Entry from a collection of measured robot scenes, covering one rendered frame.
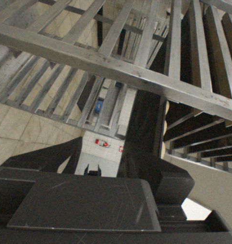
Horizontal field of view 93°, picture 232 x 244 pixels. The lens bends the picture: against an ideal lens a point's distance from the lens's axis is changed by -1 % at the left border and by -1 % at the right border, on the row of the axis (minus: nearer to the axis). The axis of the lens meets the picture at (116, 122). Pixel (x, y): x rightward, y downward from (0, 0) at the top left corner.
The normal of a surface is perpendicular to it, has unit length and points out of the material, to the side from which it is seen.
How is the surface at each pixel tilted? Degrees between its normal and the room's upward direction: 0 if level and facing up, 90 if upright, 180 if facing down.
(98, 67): 90
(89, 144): 90
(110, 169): 90
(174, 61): 90
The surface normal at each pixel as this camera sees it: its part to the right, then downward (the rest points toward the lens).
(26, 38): 0.15, -0.37
